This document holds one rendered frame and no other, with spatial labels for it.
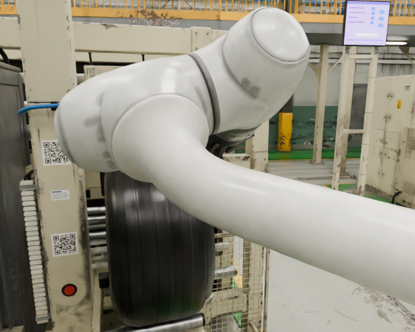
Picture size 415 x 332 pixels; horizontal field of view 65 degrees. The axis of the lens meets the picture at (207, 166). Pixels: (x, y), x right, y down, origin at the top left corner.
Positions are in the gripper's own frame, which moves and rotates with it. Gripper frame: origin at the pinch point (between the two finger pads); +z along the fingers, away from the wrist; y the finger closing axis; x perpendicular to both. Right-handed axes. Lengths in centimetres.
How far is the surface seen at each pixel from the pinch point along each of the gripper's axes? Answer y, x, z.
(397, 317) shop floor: 161, -101, 179
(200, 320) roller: -3, -42, 54
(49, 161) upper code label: -40, 15, 30
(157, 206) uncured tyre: -11.9, -4.8, 24.5
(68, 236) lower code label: -39, -6, 42
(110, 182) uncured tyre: -23.8, 5.8, 30.2
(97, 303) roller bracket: -37, -29, 63
